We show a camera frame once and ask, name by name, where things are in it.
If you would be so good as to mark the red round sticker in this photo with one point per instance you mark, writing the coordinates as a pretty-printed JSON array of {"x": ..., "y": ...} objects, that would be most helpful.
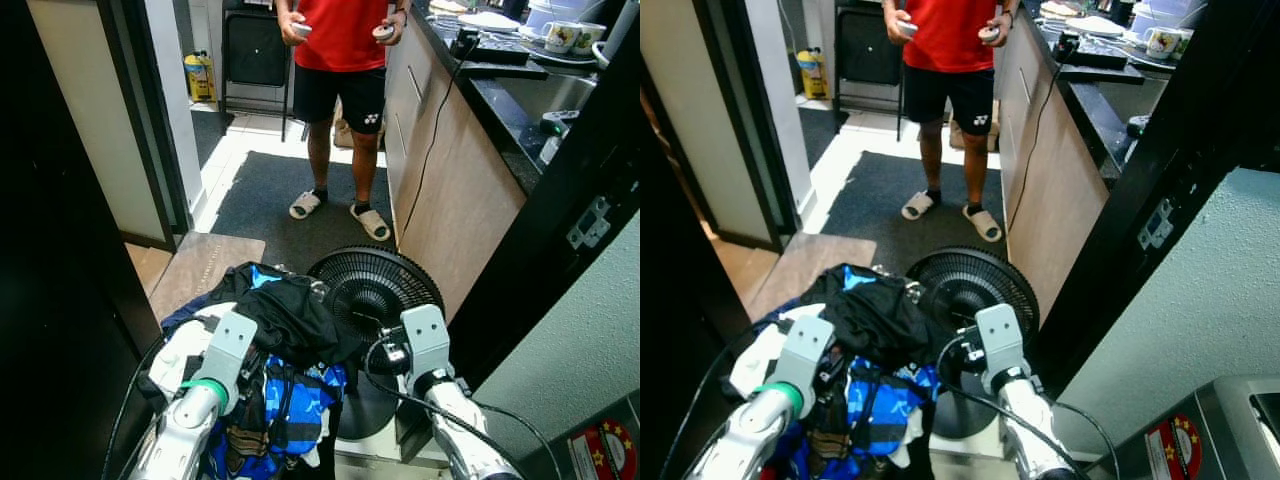
[
  {"x": 1176, "y": 447},
  {"x": 605, "y": 452}
]

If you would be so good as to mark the person's left hand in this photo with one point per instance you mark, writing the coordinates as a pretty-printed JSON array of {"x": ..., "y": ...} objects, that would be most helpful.
[
  {"x": 996, "y": 36},
  {"x": 389, "y": 36}
]

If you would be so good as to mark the white plate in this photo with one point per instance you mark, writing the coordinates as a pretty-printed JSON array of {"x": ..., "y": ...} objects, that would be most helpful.
[
  {"x": 490, "y": 21},
  {"x": 1095, "y": 26}
]

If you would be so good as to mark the silver hinge plate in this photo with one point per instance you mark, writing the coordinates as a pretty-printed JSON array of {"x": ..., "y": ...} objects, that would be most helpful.
[
  {"x": 590, "y": 223},
  {"x": 1157, "y": 224}
]

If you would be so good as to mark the white handheld controller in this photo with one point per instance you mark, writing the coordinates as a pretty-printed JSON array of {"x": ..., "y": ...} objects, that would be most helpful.
[
  {"x": 987, "y": 34},
  {"x": 908, "y": 28},
  {"x": 381, "y": 32},
  {"x": 302, "y": 29}
]

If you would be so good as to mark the white garment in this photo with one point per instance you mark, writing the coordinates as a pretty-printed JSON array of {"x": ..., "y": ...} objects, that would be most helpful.
[
  {"x": 180, "y": 355},
  {"x": 752, "y": 360}
]

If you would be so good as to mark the black door frame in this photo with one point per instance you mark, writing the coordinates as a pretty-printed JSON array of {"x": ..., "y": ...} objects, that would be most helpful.
[
  {"x": 1170, "y": 150},
  {"x": 545, "y": 230}
]

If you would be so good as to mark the patterned white mug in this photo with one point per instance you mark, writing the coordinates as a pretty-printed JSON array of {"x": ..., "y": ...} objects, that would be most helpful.
[
  {"x": 1186, "y": 40},
  {"x": 590, "y": 38},
  {"x": 557, "y": 36},
  {"x": 1163, "y": 41}
]

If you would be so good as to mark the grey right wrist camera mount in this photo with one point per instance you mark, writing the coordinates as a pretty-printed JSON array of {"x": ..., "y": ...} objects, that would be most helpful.
[
  {"x": 1000, "y": 335},
  {"x": 428, "y": 338}
]

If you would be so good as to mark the white slide sandal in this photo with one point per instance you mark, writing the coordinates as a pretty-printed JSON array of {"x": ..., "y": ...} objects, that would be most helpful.
[
  {"x": 985, "y": 224},
  {"x": 372, "y": 223},
  {"x": 918, "y": 206},
  {"x": 306, "y": 205}
]

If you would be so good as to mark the dark grey floor mat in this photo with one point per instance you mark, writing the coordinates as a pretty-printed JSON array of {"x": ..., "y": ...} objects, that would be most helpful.
[
  {"x": 880, "y": 200},
  {"x": 270, "y": 205}
]

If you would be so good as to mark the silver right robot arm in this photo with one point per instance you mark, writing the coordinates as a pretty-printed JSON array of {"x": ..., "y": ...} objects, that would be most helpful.
[
  {"x": 460, "y": 420},
  {"x": 1030, "y": 420}
]

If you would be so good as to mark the white pot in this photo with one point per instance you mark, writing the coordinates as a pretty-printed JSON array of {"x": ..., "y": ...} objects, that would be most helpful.
[
  {"x": 1165, "y": 12},
  {"x": 555, "y": 12}
]

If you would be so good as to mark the wooden counter cabinet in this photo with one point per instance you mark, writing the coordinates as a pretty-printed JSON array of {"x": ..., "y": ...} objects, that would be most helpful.
[
  {"x": 450, "y": 190},
  {"x": 1050, "y": 190}
]

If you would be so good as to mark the blue patterned garment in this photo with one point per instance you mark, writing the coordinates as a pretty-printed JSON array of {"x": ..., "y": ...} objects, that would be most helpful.
[
  {"x": 880, "y": 415},
  {"x": 285, "y": 410}
]

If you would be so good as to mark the beige door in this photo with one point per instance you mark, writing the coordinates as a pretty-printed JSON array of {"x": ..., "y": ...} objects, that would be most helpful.
[
  {"x": 705, "y": 110},
  {"x": 100, "y": 110}
]

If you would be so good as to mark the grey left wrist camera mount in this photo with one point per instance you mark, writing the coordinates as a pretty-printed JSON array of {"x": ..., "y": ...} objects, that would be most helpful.
[
  {"x": 805, "y": 350},
  {"x": 230, "y": 345}
]

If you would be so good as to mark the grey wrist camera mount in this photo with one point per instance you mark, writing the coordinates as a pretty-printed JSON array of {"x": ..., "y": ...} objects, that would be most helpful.
[
  {"x": 428, "y": 338},
  {"x": 230, "y": 345},
  {"x": 805, "y": 350},
  {"x": 1000, "y": 335}
]

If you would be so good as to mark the person in red shirt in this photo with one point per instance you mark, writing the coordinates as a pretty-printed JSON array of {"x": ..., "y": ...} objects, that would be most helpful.
[
  {"x": 950, "y": 40},
  {"x": 340, "y": 40}
]

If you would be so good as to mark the brown paper bag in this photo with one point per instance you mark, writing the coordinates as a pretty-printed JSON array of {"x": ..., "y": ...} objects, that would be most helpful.
[
  {"x": 955, "y": 135},
  {"x": 345, "y": 130}
]

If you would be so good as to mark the black green-ringed round device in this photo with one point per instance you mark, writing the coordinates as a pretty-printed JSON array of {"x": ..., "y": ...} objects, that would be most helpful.
[
  {"x": 1138, "y": 126},
  {"x": 558, "y": 123}
]

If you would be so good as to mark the person's right hand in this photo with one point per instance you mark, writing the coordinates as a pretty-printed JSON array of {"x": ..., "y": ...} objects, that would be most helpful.
[
  {"x": 294, "y": 34},
  {"x": 899, "y": 32}
]

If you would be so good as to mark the black chair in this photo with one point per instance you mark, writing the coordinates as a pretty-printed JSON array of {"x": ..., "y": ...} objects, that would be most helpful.
[
  {"x": 868, "y": 45},
  {"x": 255, "y": 50}
]

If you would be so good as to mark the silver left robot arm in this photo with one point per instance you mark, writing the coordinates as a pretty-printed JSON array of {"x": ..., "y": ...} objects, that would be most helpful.
[
  {"x": 190, "y": 415},
  {"x": 752, "y": 420}
]

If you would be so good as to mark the black floor fan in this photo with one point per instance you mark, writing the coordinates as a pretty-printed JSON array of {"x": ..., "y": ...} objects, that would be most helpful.
[
  {"x": 370, "y": 285},
  {"x": 965, "y": 285}
]

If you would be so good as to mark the brown doormat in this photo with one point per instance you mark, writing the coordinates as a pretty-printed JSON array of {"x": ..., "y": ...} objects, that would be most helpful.
[
  {"x": 205, "y": 270},
  {"x": 805, "y": 265}
]

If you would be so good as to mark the black garment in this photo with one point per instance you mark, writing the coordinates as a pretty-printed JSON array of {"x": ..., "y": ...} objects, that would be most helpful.
[
  {"x": 285, "y": 310},
  {"x": 880, "y": 312}
]

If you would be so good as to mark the black countertop appliance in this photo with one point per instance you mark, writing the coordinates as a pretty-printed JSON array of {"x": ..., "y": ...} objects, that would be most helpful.
[
  {"x": 490, "y": 47},
  {"x": 1095, "y": 52}
]

